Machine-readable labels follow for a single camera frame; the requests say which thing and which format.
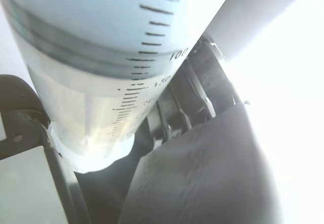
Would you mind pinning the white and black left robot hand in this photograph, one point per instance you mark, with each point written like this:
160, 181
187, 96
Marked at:
202, 170

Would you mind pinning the large translucent plastic syringe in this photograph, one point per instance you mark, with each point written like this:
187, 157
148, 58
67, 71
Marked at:
88, 31

